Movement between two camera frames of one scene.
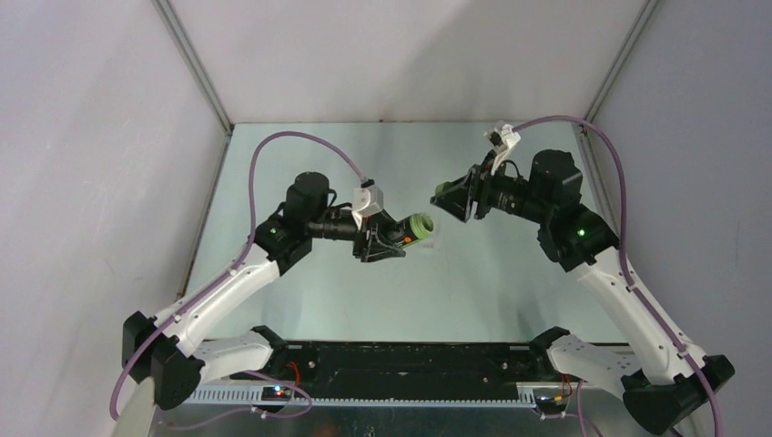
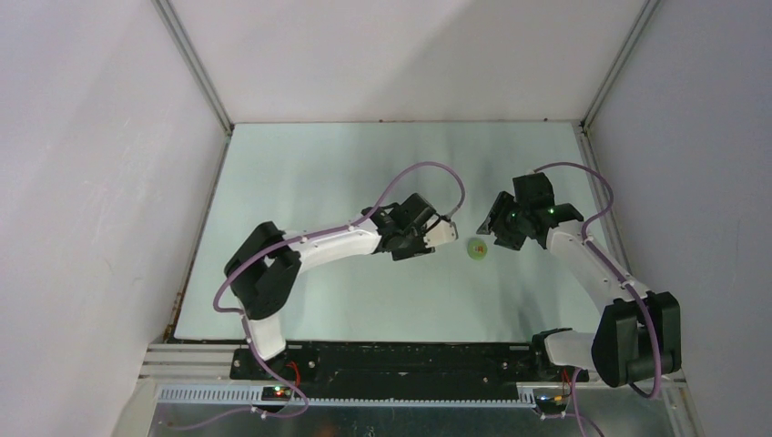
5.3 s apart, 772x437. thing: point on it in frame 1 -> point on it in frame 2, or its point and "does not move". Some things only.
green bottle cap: [441, 188] -> [477, 248]
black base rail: [407, 368] does not move
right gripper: [476, 186] -> [494, 222]
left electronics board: [277, 393] does not move
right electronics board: [550, 401] does not move
